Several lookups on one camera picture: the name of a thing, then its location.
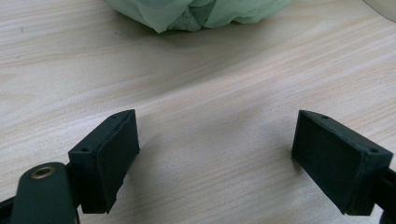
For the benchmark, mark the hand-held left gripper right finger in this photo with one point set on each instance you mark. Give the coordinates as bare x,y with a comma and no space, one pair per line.
339,165

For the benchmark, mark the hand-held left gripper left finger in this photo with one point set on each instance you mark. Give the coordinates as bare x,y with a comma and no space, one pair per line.
106,165

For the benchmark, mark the light green plastic bag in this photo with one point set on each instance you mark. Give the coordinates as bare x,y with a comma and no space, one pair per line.
186,14

